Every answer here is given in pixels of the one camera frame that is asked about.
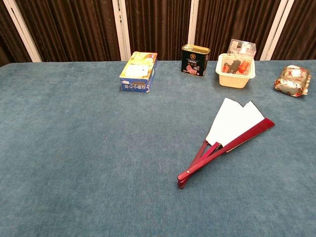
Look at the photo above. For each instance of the red ribbed paper folding fan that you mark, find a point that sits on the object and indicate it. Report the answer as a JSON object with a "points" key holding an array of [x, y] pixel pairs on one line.
{"points": [[232, 123]]}

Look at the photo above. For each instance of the blue yellow carton box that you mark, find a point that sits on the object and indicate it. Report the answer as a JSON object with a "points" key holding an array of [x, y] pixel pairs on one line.
{"points": [[138, 71]]}

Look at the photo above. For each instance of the black luncheon meat can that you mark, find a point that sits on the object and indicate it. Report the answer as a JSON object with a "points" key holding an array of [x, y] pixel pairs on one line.
{"points": [[194, 61]]}

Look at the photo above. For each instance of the blue felt table cover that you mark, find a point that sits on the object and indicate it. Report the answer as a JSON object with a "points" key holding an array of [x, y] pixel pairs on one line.
{"points": [[86, 148]]}

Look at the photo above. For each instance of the cream plastic tub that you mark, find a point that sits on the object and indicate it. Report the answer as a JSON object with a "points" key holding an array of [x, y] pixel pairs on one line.
{"points": [[233, 80]]}

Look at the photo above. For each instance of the black item in tub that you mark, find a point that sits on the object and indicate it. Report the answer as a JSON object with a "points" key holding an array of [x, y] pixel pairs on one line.
{"points": [[233, 66]]}

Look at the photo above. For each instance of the brown pleated curtain panel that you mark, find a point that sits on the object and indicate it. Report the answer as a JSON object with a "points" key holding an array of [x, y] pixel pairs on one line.
{"points": [[234, 19], [158, 24], [301, 29], [71, 27], [6, 37]]}

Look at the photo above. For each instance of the orange item in tub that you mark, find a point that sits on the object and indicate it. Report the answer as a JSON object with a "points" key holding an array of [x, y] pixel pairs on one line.
{"points": [[244, 66]]}

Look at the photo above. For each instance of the clear plastic box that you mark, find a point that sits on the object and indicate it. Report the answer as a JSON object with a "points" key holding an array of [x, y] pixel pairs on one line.
{"points": [[243, 48]]}

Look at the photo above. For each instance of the silver red snack packet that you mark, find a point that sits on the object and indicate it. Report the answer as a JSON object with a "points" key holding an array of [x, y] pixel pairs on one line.
{"points": [[292, 80]]}

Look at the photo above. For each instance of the white partition frame post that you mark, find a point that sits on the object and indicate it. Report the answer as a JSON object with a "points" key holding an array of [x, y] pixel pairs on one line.
{"points": [[277, 27], [23, 32], [121, 29], [193, 22]]}

